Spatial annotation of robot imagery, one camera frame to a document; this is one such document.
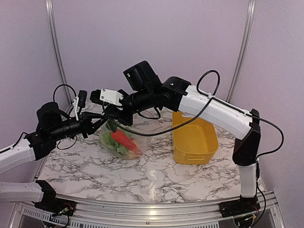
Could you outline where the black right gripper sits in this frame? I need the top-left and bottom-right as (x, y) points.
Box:
(102, 87), (154, 126)

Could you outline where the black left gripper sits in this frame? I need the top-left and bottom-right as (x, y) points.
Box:
(48, 111), (107, 142)

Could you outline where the green grapes toy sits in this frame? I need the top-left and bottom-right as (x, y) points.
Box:
(99, 132), (128, 155)

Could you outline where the clear zip top bag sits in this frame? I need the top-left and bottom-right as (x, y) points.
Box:
(98, 120), (152, 160)

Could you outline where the orange carrot toy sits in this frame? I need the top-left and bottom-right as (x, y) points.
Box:
(106, 121), (143, 158)

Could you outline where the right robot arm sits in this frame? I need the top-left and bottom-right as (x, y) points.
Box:
(99, 76), (261, 213)

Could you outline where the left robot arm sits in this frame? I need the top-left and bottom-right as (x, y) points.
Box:
(0, 102), (105, 211)

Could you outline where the yellow plastic basket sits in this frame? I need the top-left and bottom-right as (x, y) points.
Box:
(173, 118), (219, 165)

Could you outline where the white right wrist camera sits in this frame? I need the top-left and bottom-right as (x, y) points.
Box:
(90, 88), (124, 106)

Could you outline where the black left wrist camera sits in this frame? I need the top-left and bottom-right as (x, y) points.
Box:
(73, 90), (87, 121)

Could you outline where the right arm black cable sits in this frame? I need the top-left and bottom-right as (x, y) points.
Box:
(102, 70), (285, 157)

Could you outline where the aluminium front rail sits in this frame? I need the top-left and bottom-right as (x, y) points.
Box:
(14, 190), (285, 228)

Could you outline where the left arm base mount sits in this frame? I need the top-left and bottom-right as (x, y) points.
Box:
(34, 197), (76, 217)

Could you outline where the left aluminium frame post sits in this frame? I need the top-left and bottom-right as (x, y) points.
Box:
(45, 0), (72, 103)

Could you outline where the aluminium frame post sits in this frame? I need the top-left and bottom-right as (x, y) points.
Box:
(45, 0), (72, 103)
(226, 0), (256, 103)

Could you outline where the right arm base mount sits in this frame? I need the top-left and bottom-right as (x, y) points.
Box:
(219, 198), (260, 218)

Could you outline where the right aluminium frame post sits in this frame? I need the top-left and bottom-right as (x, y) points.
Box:
(226, 0), (256, 103)

